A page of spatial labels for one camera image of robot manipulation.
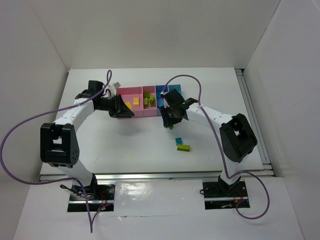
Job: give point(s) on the aluminium rail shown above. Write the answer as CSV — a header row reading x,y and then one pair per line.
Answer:
x,y
264,156
157,176

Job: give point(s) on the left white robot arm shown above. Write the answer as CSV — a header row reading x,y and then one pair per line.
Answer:
x,y
58,140

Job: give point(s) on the light blue container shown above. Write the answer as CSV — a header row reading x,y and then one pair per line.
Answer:
x,y
176,87

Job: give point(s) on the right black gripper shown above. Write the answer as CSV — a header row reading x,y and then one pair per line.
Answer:
x,y
173,110

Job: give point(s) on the small pink container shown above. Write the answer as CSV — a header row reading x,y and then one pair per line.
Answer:
x,y
150,107

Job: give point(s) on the aluminium rail right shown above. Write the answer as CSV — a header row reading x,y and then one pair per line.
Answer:
x,y
264,156

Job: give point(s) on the small olive lego brick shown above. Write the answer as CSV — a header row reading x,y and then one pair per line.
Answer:
x,y
147,95

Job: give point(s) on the large pink container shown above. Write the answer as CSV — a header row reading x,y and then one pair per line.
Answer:
x,y
128,93

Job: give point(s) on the dark blue container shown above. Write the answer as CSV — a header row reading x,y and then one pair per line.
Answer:
x,y
160,102

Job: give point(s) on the long lime lego brick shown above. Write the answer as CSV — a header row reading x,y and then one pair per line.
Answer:
x,y
183,147

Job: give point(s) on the lime lego stack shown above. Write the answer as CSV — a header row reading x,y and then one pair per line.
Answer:
x,y
152,101

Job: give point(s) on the yellow lego brick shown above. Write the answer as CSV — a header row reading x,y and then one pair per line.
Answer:
x,y
136,102

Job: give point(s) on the yellow lego plate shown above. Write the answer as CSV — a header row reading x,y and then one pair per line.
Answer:
x,y
128,104

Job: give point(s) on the aluminium rail front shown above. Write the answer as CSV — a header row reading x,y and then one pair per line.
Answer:
x,y
157,176

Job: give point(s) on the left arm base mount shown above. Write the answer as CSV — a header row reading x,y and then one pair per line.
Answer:
x,y
102,199

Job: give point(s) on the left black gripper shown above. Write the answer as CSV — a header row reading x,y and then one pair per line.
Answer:
x,y
116,106

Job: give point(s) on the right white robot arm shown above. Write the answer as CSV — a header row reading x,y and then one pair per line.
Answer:
x,y
233,133

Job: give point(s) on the small cyan lego brick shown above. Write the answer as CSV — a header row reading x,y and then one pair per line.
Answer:
x,y
178,141

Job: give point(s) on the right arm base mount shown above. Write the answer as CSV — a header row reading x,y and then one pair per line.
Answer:
x,y
215,199

